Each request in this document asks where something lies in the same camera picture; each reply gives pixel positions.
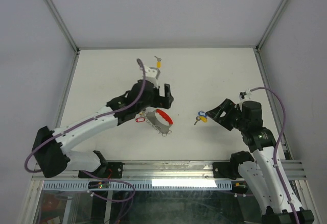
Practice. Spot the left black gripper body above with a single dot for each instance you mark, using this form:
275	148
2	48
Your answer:
154	101

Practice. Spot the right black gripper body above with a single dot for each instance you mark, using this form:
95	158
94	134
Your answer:
239	123

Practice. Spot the red grey keyring holder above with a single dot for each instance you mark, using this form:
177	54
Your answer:
159	120

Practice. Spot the red tag key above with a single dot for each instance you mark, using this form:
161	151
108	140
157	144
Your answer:
140	119

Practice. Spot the blue tag key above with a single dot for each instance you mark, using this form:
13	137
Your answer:
202	113

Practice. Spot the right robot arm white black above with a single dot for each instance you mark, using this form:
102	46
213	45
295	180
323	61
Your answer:
260	166

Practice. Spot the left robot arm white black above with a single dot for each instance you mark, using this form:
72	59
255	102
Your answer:
53	149

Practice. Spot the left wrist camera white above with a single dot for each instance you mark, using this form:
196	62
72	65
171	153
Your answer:
152	75

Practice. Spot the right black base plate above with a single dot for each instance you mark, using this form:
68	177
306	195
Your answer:
225	170

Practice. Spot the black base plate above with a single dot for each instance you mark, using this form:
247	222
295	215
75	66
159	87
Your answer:
225	170
109	170

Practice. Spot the aluminium front rail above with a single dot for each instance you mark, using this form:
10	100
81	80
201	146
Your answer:
193	169

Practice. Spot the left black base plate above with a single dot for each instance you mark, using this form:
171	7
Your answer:
109	170

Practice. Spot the grey slotted cable duct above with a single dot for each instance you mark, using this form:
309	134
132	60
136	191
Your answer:
137	185

